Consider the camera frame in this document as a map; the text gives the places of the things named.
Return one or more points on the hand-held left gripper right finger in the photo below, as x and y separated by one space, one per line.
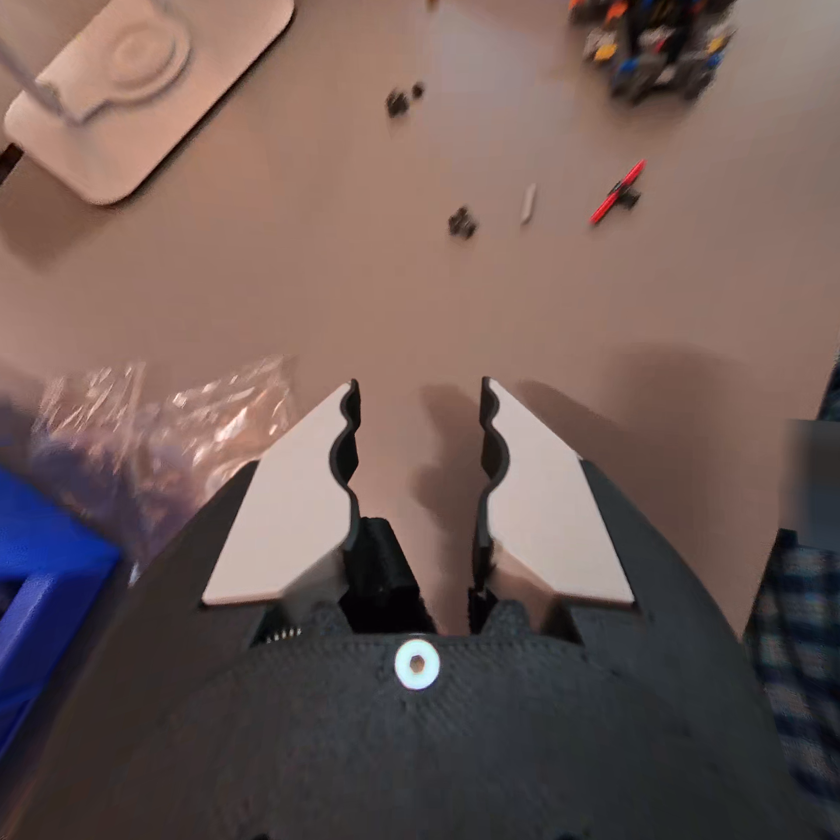
551 512

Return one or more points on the red axle with black connector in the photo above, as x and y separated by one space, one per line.
617 192

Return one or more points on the magnifier on white base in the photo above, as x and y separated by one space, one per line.
210 85

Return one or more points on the light grey lego pin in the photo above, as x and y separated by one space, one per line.
529 203

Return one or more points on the small blue plastic bin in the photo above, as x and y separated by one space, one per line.
46 577

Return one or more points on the multicoloured brick technic assembly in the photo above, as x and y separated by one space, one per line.
649 59

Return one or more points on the person in blue plaid shirt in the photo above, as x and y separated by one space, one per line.
797 630

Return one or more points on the dark grey lego connector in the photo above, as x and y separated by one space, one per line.
396 103
463 223

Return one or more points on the clear plastic bag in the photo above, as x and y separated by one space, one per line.
131 446

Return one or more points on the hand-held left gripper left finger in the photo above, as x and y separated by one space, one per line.
289 512

